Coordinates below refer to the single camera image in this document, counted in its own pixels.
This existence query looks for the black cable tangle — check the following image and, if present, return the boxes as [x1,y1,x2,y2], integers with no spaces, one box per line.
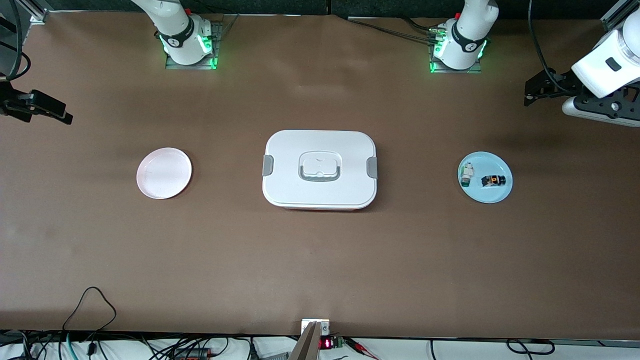
[0,330,251,360]

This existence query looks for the orange black device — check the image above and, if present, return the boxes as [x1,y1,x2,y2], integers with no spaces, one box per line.
[172,347,213,360]

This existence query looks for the black arm base cable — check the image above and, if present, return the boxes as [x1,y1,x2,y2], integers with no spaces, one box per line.
[346,16,443,42]

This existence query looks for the black coiled shelf cable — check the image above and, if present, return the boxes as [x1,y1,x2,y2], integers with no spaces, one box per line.
[506,339,556,356]

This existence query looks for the red black clip leads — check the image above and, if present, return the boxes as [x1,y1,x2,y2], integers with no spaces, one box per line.
[345,337,381,360]

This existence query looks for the pale pink round plate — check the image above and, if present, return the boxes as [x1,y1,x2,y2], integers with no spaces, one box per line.
[136,147,193,200]

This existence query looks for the aluminium front camera mount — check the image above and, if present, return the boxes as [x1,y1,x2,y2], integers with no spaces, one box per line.
[289,319,332,360]

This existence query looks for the black looped table cable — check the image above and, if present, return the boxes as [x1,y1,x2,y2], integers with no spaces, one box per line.
[62,286,117,333]

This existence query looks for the aluminium frame profile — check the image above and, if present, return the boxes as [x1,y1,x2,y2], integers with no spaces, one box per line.
[20,0,48,24]
[601,0,632,32]

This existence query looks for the light blue round plate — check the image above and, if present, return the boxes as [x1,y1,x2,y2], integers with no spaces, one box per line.
[457,151,514,205]

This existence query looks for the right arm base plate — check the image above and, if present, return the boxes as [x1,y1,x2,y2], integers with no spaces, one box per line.
[165,20,224,71]

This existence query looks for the white lidded box grey latches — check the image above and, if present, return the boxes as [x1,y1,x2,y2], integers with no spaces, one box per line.
[262,129,379,211]

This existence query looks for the white lower shelf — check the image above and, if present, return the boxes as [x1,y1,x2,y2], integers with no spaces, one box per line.
[0,330,640,360]

